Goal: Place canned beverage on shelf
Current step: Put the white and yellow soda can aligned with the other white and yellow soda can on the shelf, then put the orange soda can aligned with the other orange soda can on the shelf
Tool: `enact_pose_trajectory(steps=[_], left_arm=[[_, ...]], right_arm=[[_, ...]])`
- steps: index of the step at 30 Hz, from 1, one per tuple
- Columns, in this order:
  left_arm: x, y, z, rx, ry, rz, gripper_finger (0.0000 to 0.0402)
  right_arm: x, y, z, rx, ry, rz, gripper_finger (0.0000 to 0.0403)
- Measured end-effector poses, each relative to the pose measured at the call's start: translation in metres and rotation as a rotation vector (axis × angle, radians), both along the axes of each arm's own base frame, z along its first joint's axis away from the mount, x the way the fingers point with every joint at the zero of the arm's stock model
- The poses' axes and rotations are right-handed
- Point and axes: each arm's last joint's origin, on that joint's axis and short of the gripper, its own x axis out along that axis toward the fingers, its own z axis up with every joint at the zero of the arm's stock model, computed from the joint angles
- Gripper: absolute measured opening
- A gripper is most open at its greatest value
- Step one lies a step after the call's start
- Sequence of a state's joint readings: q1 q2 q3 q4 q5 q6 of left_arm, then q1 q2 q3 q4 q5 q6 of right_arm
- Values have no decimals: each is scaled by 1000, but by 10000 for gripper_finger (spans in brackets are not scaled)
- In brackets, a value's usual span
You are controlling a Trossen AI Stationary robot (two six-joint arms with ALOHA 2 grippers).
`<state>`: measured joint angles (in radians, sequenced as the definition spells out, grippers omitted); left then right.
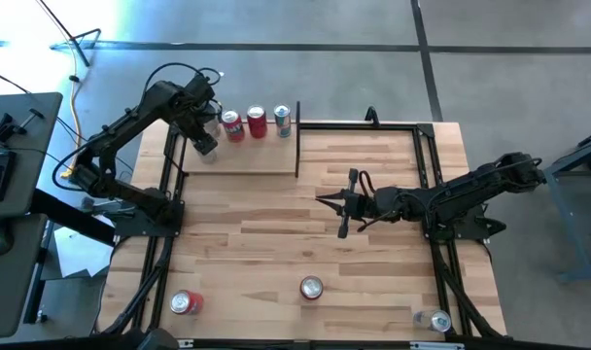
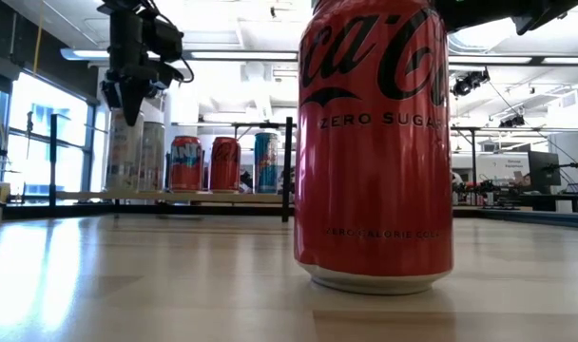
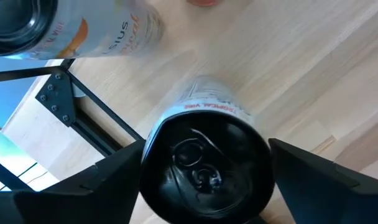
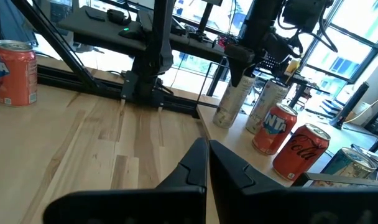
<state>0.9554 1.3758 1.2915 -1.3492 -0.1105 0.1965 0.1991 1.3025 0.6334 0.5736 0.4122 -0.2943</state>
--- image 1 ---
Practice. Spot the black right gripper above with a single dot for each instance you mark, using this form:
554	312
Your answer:
356	204

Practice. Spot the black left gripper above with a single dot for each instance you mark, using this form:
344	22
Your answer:
196	121

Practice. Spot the red Fanta can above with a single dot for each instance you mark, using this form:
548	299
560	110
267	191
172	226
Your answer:
233	127
193	302

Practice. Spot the red Coke Zero can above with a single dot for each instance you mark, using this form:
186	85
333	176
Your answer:
311	288
257	124

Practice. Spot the blue silver Red Bull can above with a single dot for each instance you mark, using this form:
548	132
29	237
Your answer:
439	321
283	124

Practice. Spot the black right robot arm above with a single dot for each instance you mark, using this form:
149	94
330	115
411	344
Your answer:
470	189

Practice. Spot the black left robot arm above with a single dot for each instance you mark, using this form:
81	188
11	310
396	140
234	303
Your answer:
130	116

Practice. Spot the black floor stand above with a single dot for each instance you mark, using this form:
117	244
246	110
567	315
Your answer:
71	40

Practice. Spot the white paper sheet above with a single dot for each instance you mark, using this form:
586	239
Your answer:
77	253

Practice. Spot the grey desk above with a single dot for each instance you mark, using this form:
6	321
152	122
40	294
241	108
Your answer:
33	146

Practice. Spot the black desk clamp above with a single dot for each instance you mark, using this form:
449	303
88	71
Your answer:
6	129

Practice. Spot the dark grey desk surface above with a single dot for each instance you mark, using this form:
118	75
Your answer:
13	291

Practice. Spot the black metal shelf frame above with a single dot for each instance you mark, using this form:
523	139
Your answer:
298	146

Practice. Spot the black aluminium table frame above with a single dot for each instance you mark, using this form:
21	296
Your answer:
373	127

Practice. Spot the silver metal bracket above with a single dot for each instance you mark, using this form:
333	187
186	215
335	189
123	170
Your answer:
186	344
436	346

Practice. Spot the blue-grey metal table frame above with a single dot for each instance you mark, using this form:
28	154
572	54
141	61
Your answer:
565	219

